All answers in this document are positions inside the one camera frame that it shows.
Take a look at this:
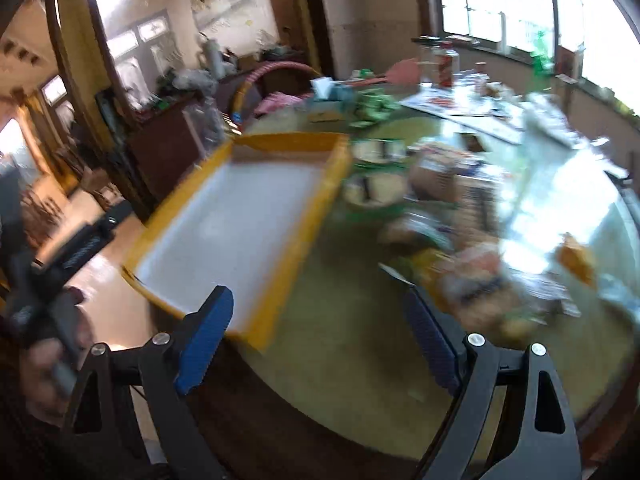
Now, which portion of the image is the small orange snack packet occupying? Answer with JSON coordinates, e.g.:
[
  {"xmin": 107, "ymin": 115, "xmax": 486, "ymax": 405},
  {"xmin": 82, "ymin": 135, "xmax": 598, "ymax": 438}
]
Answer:
[{"xmin": 555, "ymin": 232, "xmax": 598, "ymax": 286}]

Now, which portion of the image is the pink fly swatter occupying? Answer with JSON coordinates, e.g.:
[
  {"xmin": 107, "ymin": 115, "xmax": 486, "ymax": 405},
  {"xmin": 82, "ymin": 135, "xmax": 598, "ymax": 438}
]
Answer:
[{"xmin": 360, "ymin": 57, "xmax": 426, "ymax": 86}]

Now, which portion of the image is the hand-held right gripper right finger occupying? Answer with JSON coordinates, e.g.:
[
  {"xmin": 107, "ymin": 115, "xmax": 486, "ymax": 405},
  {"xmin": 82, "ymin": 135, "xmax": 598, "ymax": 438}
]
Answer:
[{"xmin": 402, "ymin": 285, "xmax": 583, "ymax": 480}]

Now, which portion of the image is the white liquor bottle red label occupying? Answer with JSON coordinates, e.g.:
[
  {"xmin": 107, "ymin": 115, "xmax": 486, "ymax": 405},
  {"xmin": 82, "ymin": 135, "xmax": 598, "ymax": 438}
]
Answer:
[{"xmin": 435, "ymin": 42, "xmax": 461, "ymax": 86}]

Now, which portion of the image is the clear plastic container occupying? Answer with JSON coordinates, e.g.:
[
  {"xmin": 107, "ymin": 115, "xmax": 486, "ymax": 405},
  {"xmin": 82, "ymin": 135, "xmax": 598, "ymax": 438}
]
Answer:
[{"xmin": 180, "ymin": 97, "xmax": 228, "ymax": 161}]

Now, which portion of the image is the clear drinking glass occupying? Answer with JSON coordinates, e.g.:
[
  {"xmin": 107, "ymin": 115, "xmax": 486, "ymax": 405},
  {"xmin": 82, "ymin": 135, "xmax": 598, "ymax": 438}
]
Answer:
[{"xmin": 415, "ymin": 40, "xmax": 441, "ymax": 86}]

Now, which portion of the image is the person's left hand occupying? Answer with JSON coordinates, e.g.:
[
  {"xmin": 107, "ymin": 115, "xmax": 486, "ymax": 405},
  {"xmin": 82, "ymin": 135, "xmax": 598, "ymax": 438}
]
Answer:
[{"xmin": 20, "ymin": 285, "xmax": 98, "ymax": 426}]

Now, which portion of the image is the green plastic bottle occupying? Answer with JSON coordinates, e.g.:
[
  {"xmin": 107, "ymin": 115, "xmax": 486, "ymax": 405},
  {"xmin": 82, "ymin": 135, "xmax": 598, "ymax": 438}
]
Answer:
[{"xmin": 530, "ymin": 30, "xmax": 553, "ymax": 76}]

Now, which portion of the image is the black electrical box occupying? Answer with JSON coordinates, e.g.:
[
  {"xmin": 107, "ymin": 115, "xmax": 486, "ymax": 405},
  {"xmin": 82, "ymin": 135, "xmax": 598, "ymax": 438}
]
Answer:
[{"xmin": 95, "ymin": 87, "xmax": 126, "ymax": 161}]

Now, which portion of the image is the teal tissue box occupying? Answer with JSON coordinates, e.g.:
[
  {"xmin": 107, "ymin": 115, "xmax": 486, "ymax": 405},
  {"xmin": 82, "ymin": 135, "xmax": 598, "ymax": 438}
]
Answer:
[{"xmin": 310, "ymin": 77, "xmax": 356, "ymax": 103}]

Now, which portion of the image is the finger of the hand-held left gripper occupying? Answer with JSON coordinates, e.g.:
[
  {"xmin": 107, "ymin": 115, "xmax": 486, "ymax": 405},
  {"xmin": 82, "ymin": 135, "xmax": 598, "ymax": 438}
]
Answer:
[{"xmin": 32, "ymin": 212, "xmax": 126, "ymax": 272}]

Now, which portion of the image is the wooden chair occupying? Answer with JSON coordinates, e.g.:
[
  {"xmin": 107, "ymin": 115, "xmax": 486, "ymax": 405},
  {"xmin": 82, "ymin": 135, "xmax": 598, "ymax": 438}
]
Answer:
[{"xmin": 20, "ymin": 170, "xmax": 71, "ymax": 241}]

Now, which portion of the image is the green towel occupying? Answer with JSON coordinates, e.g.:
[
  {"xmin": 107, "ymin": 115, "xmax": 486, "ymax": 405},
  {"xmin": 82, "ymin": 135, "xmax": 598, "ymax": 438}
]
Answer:
[{"xmin": 350, "ymin": 87, "xmax": 401, "ymax": 128}]

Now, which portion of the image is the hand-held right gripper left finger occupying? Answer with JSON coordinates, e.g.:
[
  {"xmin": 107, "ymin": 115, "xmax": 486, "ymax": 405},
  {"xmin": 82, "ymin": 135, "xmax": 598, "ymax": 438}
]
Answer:
[{"xmin": 60, "ymin": 285, "xmax": 236, "ymax": 480}]

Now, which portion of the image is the yellow cardboard tray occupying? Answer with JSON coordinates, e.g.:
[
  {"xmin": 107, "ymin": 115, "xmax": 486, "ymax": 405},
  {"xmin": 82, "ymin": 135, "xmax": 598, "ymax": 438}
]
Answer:
[{"xmin": 121, "ymin": 131, "xmax": 354, "ymax": 354}]

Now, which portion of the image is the dark wooden sideboard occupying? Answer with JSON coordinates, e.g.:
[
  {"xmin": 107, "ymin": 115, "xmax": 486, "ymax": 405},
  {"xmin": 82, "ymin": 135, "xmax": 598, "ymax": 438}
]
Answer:
[{"xmin": 125, "ymin": 47, "xmax": 326, "ymax": 221}]

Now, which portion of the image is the pink cloth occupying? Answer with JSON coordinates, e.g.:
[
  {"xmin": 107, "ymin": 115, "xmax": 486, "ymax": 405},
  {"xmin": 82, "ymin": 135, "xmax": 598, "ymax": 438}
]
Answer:
[{"xmin": 255, "ymin": 92, "xmax": 311, "ymax": 116}]

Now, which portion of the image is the red box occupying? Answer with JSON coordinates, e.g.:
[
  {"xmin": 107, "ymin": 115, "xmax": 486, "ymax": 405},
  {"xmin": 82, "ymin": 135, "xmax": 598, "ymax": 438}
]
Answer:
[{"xmin": 557, "ymin": 45, "xmax": 586, "ymax": 78}]

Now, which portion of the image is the glass turntable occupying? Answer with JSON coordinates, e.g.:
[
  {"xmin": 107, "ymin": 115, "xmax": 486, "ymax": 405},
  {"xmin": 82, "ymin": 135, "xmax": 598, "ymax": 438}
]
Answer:
[{"xmin": 350, "ymin": 85, "xmax": 636, "ymax": 311}]

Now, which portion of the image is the pink and yellow hula hoop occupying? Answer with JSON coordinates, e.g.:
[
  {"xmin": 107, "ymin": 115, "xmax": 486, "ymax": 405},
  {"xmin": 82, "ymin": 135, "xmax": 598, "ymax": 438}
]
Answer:
[{"xmin": 227, "ymin": 60, "xmax": 326, "ymax": 131}]

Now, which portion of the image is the clear plastic bag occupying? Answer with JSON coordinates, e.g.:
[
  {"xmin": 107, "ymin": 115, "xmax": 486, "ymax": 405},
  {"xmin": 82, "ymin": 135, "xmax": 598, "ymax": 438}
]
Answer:
[{"xmin": 170, "ymin": 67, "xmax": 216, "ymax": 93}]

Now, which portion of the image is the white thermos cup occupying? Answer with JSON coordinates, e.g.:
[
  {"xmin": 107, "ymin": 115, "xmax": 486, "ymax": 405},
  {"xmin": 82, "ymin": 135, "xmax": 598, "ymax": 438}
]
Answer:
[{"xmin": 200, "ymin": 35, "xmax": 226, "ymax": 78}]

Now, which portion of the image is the printed paper leaflet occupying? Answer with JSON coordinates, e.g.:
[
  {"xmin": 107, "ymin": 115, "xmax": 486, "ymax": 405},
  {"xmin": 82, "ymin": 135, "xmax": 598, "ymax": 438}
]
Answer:
[{"xmin": 400, "ymin": 87, "xmax": 526, "ymax": 141}]

